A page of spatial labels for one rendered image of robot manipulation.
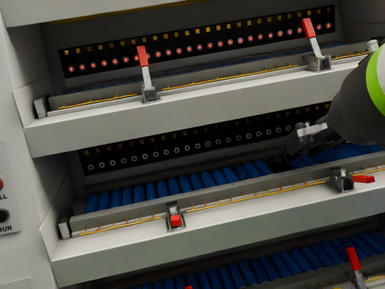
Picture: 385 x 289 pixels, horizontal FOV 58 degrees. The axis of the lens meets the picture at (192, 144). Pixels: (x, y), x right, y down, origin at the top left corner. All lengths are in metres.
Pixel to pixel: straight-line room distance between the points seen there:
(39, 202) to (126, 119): 0.17
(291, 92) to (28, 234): 0.42
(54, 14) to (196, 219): 0.36
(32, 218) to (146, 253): 0.16
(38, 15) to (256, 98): 0.33
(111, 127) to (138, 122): 0.04
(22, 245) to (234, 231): 0.29
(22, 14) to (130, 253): 0.37
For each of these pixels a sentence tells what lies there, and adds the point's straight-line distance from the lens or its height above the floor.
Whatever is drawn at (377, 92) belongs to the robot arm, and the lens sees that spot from 0.35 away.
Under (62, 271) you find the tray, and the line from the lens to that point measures 0.54.
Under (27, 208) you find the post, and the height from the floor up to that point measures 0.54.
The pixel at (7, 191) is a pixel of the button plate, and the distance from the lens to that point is 0.53.
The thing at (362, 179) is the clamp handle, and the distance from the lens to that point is 0.53.
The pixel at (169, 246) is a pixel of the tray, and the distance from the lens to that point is 0.52.
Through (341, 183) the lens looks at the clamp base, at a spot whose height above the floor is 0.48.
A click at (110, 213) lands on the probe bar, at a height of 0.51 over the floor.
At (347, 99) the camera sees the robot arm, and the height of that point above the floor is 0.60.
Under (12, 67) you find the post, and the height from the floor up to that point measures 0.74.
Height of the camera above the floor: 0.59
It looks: level
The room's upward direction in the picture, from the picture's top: 11 degrees counter-clockwise
